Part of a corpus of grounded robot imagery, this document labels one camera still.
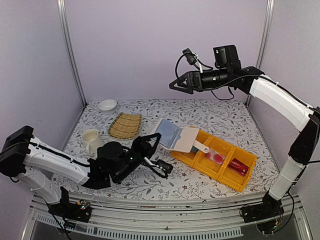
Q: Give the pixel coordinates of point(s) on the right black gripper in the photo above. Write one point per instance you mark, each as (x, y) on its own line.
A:
(194, 80)

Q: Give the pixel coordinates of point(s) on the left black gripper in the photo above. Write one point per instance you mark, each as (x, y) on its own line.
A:
(141, 143)

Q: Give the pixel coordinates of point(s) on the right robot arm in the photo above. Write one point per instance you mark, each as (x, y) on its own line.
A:
(228, 72)

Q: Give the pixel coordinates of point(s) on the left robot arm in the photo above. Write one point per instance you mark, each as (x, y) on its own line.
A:
(23, 156)

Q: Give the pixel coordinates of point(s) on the teal VIP card stack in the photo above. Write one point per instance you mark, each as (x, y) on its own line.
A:
(194, 149)

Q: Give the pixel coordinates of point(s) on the pink circle card stack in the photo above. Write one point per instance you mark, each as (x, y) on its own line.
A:
(215, 157)

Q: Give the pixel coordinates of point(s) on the red card stack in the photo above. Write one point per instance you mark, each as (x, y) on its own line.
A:
(239, 167)

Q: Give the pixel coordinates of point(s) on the woven bamboo tray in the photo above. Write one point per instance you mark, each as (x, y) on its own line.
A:
(125, 126)

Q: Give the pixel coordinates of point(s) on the small white bowl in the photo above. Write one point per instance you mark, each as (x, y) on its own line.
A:
(107, 106)

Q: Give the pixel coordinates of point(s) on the white ceramic mug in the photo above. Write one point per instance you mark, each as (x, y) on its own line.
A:
(92, 141)

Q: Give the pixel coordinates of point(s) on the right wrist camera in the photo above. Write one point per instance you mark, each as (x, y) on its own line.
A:
(192, 59)

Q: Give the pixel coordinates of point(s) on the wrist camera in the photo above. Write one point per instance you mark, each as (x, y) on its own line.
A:
(192, 59)
(159, 164)

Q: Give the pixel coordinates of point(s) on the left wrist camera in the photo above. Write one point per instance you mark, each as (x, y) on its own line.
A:
(159, 164)

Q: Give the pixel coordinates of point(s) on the front aluminium rail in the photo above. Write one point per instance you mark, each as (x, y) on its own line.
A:
(200, 219)

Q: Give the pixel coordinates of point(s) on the right aluminium frame post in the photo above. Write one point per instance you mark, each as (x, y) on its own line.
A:
(265, 33)

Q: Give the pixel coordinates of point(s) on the aluminium frame post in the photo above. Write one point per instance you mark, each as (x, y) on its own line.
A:
(61, 6)
(265, 33)

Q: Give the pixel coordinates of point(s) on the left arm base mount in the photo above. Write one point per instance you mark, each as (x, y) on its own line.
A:
(79, 211)

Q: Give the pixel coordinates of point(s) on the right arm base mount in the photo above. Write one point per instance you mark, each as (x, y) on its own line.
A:
(269, 208)

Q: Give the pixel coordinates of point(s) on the left aluminium frame post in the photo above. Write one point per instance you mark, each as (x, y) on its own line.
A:
(61, 6)

